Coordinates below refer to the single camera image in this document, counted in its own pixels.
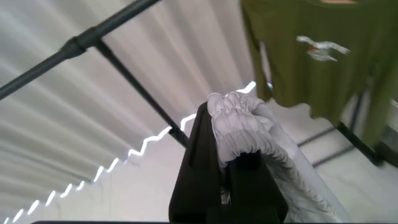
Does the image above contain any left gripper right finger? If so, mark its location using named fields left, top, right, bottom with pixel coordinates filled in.
left=223, top=151, right=289, bottom=223

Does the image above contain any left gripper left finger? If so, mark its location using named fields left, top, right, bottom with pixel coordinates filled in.
left=169, top=101, right=225, bottom=223

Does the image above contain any green long-sleeved shirt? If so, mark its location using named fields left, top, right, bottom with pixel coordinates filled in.
left=241, top=0, right=398, bottom=149

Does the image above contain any black clothes rack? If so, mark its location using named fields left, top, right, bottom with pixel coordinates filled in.
left=0, top=0, right=386, bottom=167

